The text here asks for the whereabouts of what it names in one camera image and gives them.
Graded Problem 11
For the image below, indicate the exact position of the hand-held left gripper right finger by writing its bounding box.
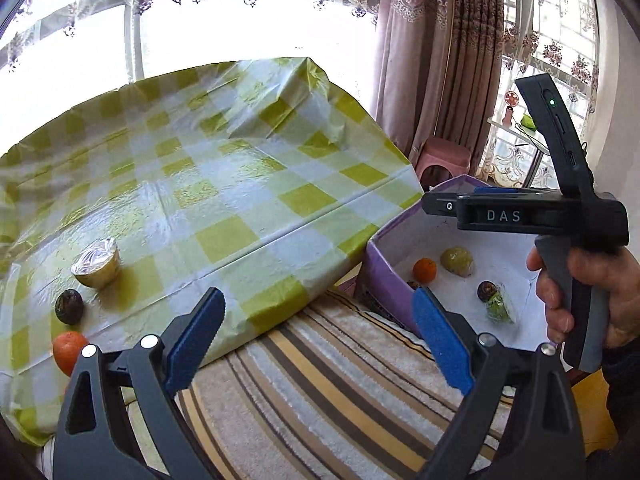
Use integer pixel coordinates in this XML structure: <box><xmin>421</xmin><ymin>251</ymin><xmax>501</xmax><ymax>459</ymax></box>
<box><xmin>410</xmin><ymin>286</ymin><xmax>586</xmax><ymax>480</ymax></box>

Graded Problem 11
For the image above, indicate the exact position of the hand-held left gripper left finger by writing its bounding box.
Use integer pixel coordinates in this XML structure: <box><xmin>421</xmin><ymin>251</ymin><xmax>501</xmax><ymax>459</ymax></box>
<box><xmin>52</xmin><ymin>287</ymin><xmax>228</xmax><ymax>480</ymax></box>

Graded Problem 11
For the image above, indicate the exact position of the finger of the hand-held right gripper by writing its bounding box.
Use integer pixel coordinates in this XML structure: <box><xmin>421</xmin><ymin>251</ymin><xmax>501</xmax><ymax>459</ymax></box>
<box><xmin>421</xmin><ymin>191</ymin><xmax>461</xmax><ymax>217</ymax></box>
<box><xmin>430</xmin><ymin>186</ymin><xmax>558</xmax><ymax>198</ymax></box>

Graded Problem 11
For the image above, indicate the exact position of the yellow-green melon piece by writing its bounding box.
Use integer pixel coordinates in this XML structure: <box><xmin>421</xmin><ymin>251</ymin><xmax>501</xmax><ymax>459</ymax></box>
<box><xmin>440</xmin><ymin>246</ymin><xmax>474</xmax><ymax>277</ymax></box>

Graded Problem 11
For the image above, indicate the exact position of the green melon with label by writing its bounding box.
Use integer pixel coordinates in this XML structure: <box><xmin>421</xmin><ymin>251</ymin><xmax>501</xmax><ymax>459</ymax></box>
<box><xmin>485</xmin><ymin>287</ymin><xmax>518</xmax><ymax>326</ymax></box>

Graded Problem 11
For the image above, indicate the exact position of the small orange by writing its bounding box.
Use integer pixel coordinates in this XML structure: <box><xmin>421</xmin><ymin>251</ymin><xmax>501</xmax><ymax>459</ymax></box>
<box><xmin>412</xmin><ymin>257</ymin><xmax>437</xmax><ymax>283</ymax></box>

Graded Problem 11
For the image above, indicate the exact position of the purple cardboard box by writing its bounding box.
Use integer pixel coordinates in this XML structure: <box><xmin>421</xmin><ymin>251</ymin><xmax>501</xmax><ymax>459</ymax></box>
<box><xmin>359</xmin><ymin>174</ymin><xmax>583</xmax><ymax>372</ymax></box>

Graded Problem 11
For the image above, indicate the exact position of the yellow melon half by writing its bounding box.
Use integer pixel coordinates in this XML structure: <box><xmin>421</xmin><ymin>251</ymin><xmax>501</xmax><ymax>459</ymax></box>
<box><xmin>70</xmin><ymin>237</ymin><xmax>122</xmax><ymax>290</ymax></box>

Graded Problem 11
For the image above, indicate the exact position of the large orange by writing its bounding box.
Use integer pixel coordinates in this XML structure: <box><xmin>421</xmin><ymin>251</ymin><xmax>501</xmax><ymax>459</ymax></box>
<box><xmin>52</xmin><ymin>331</ymin><xmax>91</xmax><ymax>377</ymax></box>

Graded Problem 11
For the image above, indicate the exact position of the person's right forearm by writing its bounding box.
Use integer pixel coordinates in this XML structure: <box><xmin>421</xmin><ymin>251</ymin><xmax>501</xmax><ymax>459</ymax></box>
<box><xmin>600</xmin><ymin>332</ymin><xmax>640</xmax><ymax>461</ymax></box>

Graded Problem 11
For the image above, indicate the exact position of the person's right hand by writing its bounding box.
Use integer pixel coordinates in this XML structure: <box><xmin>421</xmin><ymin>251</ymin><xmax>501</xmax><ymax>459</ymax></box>
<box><xmin>526</xmin><ymin>246</ymin><xmax>640</xmax><ymax>351</ymax></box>

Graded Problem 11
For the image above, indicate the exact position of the pink plastic stool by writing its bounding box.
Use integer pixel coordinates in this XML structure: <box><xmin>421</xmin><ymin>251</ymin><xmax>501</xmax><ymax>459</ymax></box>
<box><xmin>416</xmin><ymin>137</ymin><xmax>473</xmax><ymax>191</ymax></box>

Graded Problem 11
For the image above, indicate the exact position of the glass side table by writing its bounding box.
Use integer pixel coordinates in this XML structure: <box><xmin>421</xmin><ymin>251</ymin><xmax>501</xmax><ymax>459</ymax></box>
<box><xmin>487</xmin><ymin>116</ymin><xmax>553</xmax><ymax>191</ymax></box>

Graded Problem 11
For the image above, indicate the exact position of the small pink fan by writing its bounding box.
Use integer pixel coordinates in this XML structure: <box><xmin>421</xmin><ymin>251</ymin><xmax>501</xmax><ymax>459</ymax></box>
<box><xmin>501</xmin><ymin>91</ymin><xmax>521</xmax><ymax>128</ymax></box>

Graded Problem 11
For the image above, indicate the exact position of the striped towel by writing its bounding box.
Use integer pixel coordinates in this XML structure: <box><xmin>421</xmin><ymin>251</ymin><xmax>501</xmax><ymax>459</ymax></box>
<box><xmin>120</xmin><ymin>285</ymin><xmax>571</xmax><ymax>480</ymax></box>

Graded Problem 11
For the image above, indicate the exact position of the pink patterned curtain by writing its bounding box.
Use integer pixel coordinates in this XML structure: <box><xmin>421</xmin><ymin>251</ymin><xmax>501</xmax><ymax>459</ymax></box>
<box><xmin>370</xmin><ymin>0</ymin><xmax>506</xmax><ymax>171</ymax></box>

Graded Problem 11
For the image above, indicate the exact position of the yellow checked plastic tablecloth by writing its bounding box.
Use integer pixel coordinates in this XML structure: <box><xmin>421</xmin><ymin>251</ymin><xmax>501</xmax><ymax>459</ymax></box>
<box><xmin>0</xmin><ymin>56</ymin><xmax>425</xmax><ymax>448</ymax></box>

